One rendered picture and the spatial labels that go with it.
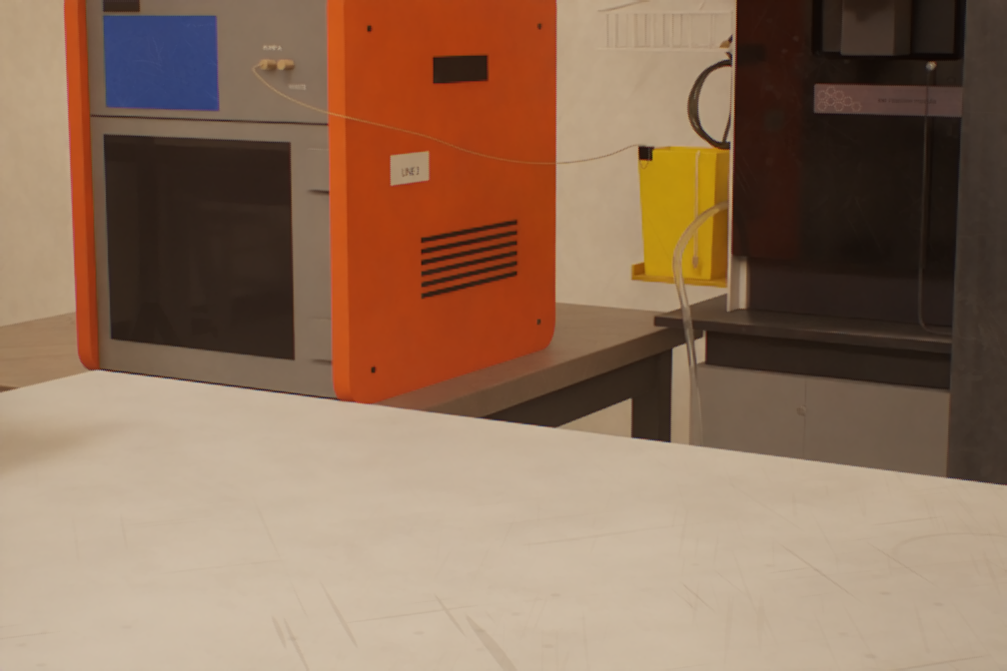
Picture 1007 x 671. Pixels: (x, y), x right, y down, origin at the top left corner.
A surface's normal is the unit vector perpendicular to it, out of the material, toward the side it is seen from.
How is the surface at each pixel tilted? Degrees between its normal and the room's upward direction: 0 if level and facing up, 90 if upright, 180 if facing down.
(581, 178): 90
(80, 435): 0
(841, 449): 90
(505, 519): 0
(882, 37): 90
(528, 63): 90
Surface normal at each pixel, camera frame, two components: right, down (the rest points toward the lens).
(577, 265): -0.51, 0.15
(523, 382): 0.86, 0.09
